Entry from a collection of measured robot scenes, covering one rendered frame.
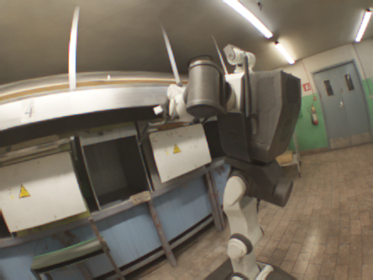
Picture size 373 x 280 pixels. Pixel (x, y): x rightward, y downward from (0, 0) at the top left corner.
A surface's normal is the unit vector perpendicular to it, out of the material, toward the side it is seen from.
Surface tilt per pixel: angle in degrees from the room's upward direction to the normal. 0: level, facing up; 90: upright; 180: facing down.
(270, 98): 88
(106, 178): 90
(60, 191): 90
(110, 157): 90
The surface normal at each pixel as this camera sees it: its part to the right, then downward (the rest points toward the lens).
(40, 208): 0.63, -0.16
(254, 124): -0.84, 0.18
